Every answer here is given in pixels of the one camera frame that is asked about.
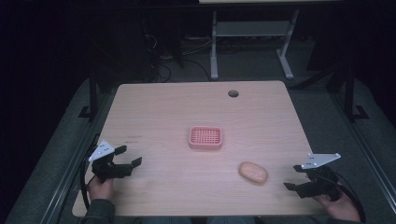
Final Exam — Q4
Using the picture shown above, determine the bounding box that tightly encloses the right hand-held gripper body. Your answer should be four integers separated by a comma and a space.
295, 152, 342, 202

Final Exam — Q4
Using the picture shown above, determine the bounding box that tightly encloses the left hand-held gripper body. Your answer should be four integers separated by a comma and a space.
88, 139, 134, 184

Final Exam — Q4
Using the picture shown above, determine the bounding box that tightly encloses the pink soap dish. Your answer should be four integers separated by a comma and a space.
188, 125, 224, 151

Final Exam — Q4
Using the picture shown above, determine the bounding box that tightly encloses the person's left hand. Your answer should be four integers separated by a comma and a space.
88, 175, 115, 202

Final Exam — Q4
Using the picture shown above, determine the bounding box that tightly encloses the person's right hand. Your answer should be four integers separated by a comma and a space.
312, 186, 362, 223

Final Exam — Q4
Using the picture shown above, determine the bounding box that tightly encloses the grey metal stand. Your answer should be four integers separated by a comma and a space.
209, 8, 301, 81

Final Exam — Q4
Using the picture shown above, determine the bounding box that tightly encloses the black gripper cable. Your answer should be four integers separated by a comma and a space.
321, 172, 367, 224
79, 133, 101, 213

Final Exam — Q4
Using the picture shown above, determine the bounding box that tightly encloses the aluminium floor rail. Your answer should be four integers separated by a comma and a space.
38, 90, 117, 224
328, 91, 396, 208

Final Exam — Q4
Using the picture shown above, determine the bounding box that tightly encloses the black frame post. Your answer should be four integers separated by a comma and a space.
78, 73, 101, 121
341, 63, 371, 123

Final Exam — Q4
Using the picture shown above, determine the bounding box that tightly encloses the tangle of floor cables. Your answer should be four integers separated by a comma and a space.
142, 32, 213, 84

